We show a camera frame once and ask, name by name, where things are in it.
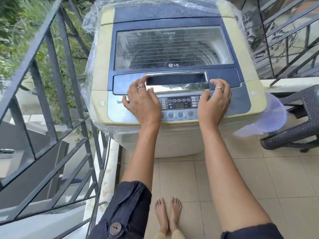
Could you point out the person's right hand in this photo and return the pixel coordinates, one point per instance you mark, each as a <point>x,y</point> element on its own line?
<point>214,109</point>

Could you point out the person's left hand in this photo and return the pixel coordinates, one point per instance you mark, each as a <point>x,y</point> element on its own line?
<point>144,109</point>

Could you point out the beige blue washing machine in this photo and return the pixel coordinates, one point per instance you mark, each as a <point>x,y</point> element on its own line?
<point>102,72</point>

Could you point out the person's left forearm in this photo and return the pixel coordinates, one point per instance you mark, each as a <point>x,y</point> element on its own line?
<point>142,156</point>

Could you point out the person's right forearm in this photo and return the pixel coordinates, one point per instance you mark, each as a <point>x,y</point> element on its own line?
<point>229,181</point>

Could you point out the lavender plastic laundry basin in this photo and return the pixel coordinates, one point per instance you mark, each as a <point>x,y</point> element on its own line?
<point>271,116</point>

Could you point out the person's dark left sleeve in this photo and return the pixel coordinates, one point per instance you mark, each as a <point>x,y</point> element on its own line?
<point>124,209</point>

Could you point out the person's dark sleeve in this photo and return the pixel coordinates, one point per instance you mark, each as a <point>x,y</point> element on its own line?
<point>124,209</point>
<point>251,232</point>

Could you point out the person's left foot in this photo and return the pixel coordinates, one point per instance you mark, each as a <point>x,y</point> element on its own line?
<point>162,214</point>

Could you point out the person's foot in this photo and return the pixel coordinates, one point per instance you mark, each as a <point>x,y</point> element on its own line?
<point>162,214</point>
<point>175,212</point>

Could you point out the person's right foot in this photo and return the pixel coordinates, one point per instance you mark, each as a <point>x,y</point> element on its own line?
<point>175,212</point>

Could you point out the person's dark right sleeve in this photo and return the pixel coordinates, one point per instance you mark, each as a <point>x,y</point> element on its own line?
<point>251,232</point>

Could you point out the white concrete balcony ledge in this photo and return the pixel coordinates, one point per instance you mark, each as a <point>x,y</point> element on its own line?
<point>291,83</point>
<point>109,176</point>

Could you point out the dark woven plastic stool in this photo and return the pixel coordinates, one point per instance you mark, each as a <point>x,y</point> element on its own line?
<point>309,116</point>

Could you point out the black metal balcony railing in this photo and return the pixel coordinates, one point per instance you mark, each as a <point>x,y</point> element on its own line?
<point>52,54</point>

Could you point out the dark neighbouring roof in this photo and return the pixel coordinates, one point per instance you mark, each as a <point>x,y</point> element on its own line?
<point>32,166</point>

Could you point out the green trees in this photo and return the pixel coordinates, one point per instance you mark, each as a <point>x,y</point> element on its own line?
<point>17,27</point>

